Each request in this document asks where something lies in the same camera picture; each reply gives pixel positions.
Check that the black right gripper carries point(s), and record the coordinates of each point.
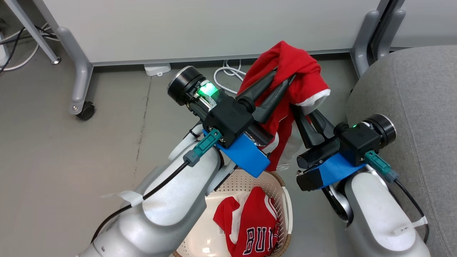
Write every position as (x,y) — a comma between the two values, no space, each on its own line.
(357,142)

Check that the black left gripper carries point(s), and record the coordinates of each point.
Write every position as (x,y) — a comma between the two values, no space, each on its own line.
(228,117)

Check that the red shirt with white cuffs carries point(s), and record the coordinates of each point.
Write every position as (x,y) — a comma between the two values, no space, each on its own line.
(289,60)

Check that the red Bulls basketball jersey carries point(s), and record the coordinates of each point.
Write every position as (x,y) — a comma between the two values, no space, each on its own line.
(255,225)

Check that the white tape on left arm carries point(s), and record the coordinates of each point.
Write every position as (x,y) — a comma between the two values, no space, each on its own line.
(128,197)

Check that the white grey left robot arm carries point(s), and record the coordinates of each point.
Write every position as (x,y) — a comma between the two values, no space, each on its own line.
(171,200)

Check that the white tape on right arm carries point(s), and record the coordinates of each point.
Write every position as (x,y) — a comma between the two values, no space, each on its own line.
(407,228)

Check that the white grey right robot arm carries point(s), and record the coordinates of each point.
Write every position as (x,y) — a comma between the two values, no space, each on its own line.
(378,214)

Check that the cream perforated laundry basket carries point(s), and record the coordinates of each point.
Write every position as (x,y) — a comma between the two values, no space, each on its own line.
(242,182)

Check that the wide white partition panel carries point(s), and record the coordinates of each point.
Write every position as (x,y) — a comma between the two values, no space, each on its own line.
(200,28)

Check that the white power adapter box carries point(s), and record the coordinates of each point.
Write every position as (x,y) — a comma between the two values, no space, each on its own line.
(157,68)

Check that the grey fabric sofa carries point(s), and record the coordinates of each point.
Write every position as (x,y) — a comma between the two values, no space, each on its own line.
(425,92)

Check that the narrow white partition panel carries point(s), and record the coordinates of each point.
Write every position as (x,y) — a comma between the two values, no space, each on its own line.
(428,21)

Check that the black caster wheel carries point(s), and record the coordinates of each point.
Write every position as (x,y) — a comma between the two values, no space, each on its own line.
(86,111)

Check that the grey partition foot with caster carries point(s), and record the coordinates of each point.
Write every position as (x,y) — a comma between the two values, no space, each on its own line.
(80,67)

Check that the grey metal table leg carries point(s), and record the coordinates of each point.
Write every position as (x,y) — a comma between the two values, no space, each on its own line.
(34,32)

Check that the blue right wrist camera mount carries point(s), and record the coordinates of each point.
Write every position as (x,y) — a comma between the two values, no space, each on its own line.
(339,167)

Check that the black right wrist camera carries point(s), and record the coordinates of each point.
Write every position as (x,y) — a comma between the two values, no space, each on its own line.
(309,180)

